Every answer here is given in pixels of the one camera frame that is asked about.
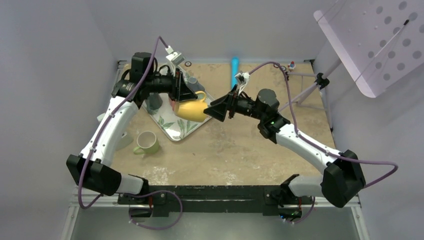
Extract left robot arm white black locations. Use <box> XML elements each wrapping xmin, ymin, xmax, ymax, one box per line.
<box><xmin>66</xmin><ymin>51</ymin><xmax>197</xmax><ymax>205</ymax></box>

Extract leaf pattern serving tray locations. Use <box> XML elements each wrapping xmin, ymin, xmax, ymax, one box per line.
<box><xmin>142</xmin><ymin>93</ymin><xmax>212</xmax><ymax>142</ymax></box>

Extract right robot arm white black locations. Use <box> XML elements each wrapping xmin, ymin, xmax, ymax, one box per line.
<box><xmin>203</xmin><ymin>88</ymin><xmax>366</xmax><ymax>208</ymax></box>

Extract aluminium frame rail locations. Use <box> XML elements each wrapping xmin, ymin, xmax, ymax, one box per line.
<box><xmin>59</xmin><ymin>60</ymin><xmax>370</xmax><ymax>240</ymax></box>

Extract perforated translucent panel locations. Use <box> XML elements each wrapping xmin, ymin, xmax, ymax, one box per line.
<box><xmin>313</xmin><ymin>0</ymin><xmax>424</xmax><ymax>98</ymax></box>

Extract yellow mug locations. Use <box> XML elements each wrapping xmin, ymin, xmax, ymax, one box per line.
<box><xmin>173</xmin><ymin>91</ymin><xmax>208</xmax><ymax>123</ymax></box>

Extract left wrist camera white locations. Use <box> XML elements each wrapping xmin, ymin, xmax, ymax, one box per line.
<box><xmin>165</xmin><ymin>45</ymin><xmax>185</xmax><ymax>73</ymax></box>

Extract dark grey mug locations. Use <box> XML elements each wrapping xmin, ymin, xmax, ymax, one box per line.
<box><xmin>145</xmin><ymin>93</ymin><xmax>163</xmax><ymax>112</ymax></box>

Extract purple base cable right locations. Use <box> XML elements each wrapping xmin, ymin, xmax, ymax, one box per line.
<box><xmin>284</xmin><ymin>198</ymin><xmax>319</xmax><ymax>226</ymax></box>

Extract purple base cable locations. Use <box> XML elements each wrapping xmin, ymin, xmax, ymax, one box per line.
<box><xmin>128</xmin><ymin>189</ymin><xmax>184</xmax><ymax>231</ymax></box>
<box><xmin>284</xmin><ymin>198</ymin><xmax>319</xmax><ymax>226</ymax></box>

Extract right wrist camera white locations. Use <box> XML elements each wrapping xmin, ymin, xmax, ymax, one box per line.
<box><xmin>234</xmin><ymin>71</ymin><xmax>251</xmax><ymax>95</ymax></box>

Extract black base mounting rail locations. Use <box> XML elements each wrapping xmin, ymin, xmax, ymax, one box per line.
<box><xmin>117</xmin><ymin>185</ymin><xmax>313</xmax><ymax>217</ymax></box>

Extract light green mug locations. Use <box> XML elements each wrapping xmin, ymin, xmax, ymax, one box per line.
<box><xmin>133</xmin><ymin>131</ymin><xmax>160</xmax><ymax>155</ymax></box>

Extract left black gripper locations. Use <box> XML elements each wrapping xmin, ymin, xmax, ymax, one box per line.
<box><xmin>145</xmin><ymin>67</ymin><xmax>198</xmax><ymax>102</ymax></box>

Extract white tripod stand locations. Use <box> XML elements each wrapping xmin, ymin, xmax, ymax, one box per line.
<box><xmin>279</xmin><ymin>58</ymin><xmax>342</xmax><ymax>133</ymax></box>

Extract black ring markers right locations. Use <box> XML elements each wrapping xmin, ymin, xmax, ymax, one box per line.
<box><xmin>273</xmin><ymin>62</ymin><xmax>287</xmax><ymax>72</ymax></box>

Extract blue grey textured mug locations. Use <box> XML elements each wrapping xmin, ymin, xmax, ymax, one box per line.
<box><xmin>186</xmin><ymin>76</ymin><xmax>205</xmax><ymax>93</ymax></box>

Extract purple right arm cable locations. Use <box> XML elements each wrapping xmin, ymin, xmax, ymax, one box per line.
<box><xmin>248</xmin><ymin>61</ymin><xmax>399</xmax><ymax>190</ymax></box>

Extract pink mug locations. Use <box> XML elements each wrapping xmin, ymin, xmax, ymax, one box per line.
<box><xmin>168</xmin><ymin>98</ymin><xmax>177</xmax><ymax>112</ymax></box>

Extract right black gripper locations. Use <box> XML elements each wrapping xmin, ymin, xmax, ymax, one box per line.
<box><xmin>204</xmin><ymin>85</ymin><xmax>266</xmax><ymax>123</ymax></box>

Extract blue cylinder tube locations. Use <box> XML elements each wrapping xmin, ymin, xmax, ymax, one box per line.
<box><xmin>230</xmin><ymin>56</ymin><xmax>240</xmax><ymax>89</ymax></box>

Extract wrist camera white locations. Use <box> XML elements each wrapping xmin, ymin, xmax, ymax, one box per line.
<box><xmin>234</xmin><ymin>71</ymin><xmax>251</xmax><ymax>95</ymax></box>
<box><xmin>165</xmin><ymin>45</ymin><xmax>185</xmax><ymax>73</ymax></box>

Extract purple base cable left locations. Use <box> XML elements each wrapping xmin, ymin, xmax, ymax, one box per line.
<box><xmin>128</xmin><ymin>189</ymin><xmax>184</xmax><ymax>231</ymax></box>

